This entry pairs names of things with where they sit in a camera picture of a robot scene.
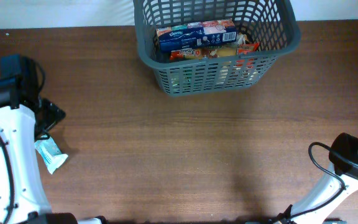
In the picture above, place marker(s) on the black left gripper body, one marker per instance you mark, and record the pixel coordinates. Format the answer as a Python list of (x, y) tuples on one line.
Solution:
[(50, 114)]

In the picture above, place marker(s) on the teal tissue pocket pack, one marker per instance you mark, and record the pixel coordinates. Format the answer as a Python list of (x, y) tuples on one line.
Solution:
[(50, 153)]

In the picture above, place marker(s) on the Kleenex tissue multipack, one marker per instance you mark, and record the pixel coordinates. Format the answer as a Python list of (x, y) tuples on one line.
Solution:
[(196, 35)]

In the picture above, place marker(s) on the San Remo spaghetti packet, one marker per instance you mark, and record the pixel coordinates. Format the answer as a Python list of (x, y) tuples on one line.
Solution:
[(212, 52)]

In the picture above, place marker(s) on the grey plastic lattice basket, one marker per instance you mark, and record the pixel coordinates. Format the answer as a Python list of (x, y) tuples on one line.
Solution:
[(271, 24)]

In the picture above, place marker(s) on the beige snack pouch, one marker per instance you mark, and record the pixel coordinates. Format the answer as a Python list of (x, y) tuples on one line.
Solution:
[(241, 39)]

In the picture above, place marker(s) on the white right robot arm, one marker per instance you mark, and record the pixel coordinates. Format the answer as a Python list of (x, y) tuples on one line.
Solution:
[(339, 181)]

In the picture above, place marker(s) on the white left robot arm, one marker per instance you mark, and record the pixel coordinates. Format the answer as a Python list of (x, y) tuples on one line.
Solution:
[(25, 121)]

